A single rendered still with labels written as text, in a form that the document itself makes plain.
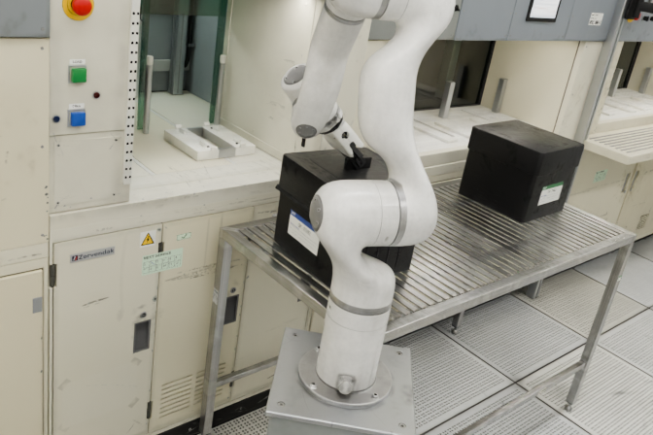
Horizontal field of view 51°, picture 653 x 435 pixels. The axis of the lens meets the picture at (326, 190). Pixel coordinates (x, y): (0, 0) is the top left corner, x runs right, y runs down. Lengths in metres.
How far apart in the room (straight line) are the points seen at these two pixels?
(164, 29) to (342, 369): 1.72
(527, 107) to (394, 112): 2.11
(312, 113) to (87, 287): 0.75
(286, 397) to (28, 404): 0.83
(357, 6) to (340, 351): 0.63
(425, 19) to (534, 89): 2.05
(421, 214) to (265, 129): 1.08
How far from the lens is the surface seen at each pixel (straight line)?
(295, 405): 1.33
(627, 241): 2.53
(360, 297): 1.25
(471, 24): 2.42
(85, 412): 2.07
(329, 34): 1.43
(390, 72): 1.18
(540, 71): 3.22
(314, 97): 1.47
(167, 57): 2.75
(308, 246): 1.74
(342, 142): 1.65
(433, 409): 2.66
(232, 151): 2.13
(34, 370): 1.91
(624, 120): 3.73
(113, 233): 1.79
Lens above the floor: 1.61
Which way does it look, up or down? 22 degrees down
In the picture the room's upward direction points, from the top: 10 degrees clockwise
